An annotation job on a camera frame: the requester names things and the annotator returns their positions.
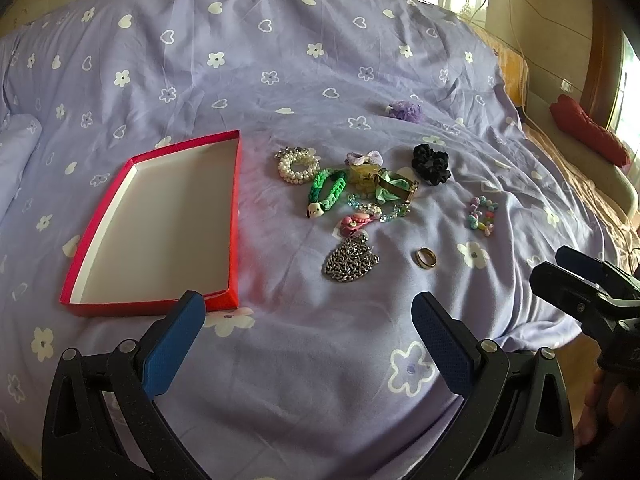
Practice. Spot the purple bow hair clip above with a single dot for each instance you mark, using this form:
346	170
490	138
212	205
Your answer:
370	158

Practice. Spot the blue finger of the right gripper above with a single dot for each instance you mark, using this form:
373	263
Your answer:
569	292
606	275

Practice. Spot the person's right hand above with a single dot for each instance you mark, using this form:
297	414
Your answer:
608	399

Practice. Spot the red shallow cardboard box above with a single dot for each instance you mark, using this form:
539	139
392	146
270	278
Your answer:
168	223

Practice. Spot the yellow translucent hair claw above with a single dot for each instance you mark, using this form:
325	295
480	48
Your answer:
363	177

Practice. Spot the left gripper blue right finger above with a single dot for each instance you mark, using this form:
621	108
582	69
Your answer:
452	347

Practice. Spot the black fabric scrunchie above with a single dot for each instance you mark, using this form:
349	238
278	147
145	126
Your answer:
430	165

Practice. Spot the purple floral duvet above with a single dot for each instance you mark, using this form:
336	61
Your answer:
308	378

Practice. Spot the red cushion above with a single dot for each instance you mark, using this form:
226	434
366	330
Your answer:
571	118

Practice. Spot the pink hair clip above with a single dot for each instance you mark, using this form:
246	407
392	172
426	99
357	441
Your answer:
350	225

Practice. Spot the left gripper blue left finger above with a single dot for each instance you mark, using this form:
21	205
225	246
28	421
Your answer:
165	345

